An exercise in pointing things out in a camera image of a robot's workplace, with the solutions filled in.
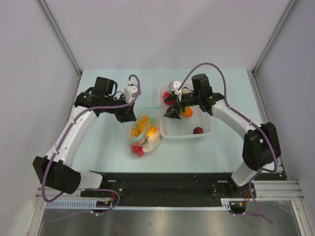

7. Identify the red apple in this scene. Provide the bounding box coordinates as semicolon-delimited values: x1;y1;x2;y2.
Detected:
163;91;170;101

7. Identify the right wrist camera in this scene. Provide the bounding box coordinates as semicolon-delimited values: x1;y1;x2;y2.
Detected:
168;81;182;101

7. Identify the white cable duct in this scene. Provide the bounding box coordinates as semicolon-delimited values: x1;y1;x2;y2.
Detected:
45;199;230;211

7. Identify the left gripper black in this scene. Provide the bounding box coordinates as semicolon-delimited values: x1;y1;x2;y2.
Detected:
104;93;136;123

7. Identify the white plastic basket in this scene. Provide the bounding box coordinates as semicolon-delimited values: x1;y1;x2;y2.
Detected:
157;82;212;139

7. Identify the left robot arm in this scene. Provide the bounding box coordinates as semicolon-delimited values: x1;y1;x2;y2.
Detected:
32;75;141;202

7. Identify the dark red plum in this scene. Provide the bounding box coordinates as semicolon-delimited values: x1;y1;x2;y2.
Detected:
193;127;204;134

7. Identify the orange yellow mango top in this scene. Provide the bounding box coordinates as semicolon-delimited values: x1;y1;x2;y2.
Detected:
180;107;193;118

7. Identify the orange papaya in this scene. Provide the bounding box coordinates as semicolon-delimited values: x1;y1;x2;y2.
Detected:
147;126;160;139

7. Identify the green leaf vegetable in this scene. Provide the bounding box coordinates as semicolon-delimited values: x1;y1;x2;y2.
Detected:
149;118;156;125

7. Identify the red bell pepper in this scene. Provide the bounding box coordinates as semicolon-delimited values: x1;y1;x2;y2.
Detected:
130;145;145;157

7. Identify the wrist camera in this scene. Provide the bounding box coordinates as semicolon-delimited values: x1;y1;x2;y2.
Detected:
168;81;182;101
123;85;138;103

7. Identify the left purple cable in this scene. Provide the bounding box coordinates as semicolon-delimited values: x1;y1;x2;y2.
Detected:
41;74;142;223

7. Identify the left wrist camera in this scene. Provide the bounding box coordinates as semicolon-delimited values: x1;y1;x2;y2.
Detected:
123;85;138;103

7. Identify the left aluminium frame post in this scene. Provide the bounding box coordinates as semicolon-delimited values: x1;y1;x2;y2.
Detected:
36;0;83;77

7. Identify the small orange fruit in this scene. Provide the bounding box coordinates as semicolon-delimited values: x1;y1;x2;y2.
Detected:
131;116;149;137

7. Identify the aluminium frame post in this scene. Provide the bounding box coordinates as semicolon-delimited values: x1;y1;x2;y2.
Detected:
36;0;83;77
252;0;299;75

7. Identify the right aluminium frame post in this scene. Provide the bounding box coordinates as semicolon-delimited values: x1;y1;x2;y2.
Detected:
252;0;299;75

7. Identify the clear zip top bag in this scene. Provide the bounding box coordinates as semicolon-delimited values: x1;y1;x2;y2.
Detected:
125;105;162;157

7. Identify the aluminium front rail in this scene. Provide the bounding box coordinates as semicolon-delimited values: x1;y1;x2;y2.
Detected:
45;180;304;201

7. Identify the white radish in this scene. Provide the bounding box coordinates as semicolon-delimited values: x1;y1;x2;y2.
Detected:
142;134;161;153

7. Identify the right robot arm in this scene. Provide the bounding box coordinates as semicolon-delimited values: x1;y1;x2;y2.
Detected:
164;74;281;197

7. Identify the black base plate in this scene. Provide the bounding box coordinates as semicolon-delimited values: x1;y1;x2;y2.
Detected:
81;173;254;207

